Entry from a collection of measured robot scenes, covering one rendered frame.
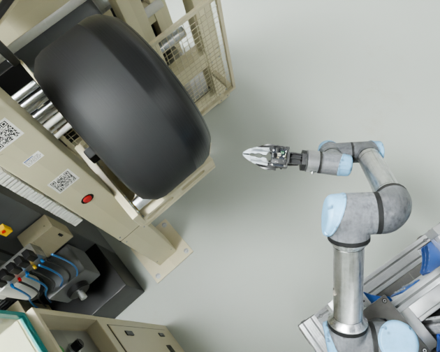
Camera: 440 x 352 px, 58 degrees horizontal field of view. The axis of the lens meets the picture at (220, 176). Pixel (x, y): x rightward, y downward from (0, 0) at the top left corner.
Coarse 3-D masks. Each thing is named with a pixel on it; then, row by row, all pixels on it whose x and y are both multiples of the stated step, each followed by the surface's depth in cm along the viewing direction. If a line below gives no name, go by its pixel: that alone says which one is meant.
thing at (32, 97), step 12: (12, 72) 144; (24, 72) 147; (0, 84) 144; (12, 84) 147; (24, 84) 151; (36, 84) 139; (12, 96) 137; (24, 96) 139; (36, 96) 142; (24, 108) 141; (36, 108) 146; (48, 108) 149; (48, 120) 155; (60, 120) 157; (60, 132) 161
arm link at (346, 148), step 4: (328, 140) 146; (320, 144) 148; (324, 144) 144; (328, 144) 143; (332, 144) 143; (336, 144) 142; (340, 144) 142; (344, 144) 142; (348, 144) 141; (320, 148) 145; (324, 148) 141; (328, 148) 139; (332, 148) 139; (336, 148) 139; (340, 148) 141; (344, 148) 140; (348, 148) 140; (344, 152) 140; (348, 152) 140
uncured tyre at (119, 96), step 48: (48, 48) 111; (96, 48) 104; (144, 48) 106; (48, 96) 108; (96, 96) 101; (144, 96) 103; (96, 144) 104; (144, 144) 106; (192, 144) 115; (144, 192) 118
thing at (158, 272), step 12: (156, 228) 238; (168, 228) 237; (168, 240) 234; (180, 240) 233; (180, 252) 230; (192, 252) 230; (144, 264) 230; (156, 264) 229; (168, 264) 228; (156, 276) 226
